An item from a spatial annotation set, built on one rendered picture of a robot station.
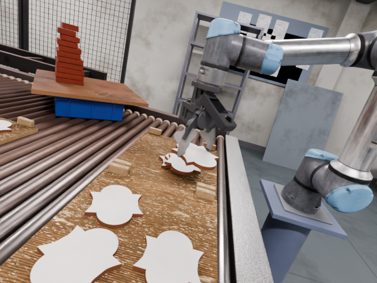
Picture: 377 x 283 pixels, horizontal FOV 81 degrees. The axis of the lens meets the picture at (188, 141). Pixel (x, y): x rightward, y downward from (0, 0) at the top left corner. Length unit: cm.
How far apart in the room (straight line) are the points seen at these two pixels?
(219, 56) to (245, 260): 48
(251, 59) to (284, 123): 362
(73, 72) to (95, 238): 96
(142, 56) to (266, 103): 245
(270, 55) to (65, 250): 59
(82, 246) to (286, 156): 396
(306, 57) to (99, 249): 72
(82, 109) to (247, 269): 94
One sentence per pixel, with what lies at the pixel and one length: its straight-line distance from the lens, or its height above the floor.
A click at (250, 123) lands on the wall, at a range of 439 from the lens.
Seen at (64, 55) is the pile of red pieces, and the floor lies 117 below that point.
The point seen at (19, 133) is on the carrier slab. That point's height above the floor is 94.
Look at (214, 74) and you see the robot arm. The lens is 57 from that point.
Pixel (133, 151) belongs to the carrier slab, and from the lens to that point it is 85.
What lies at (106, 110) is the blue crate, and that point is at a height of 97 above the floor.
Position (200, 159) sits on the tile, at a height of 105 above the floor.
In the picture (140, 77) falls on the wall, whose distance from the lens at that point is 449.
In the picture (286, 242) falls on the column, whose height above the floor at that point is 73.
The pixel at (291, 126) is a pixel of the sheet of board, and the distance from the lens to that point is 422.
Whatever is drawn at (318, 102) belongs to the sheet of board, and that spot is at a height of 119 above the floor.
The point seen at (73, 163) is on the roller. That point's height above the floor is 91.
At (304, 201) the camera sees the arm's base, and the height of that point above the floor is 92.
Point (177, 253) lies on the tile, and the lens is 48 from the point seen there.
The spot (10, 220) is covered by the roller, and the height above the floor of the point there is 92.
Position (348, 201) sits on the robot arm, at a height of 103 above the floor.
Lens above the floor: 130
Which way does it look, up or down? 20 degrees down
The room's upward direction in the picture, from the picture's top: 15 degrees clockwise
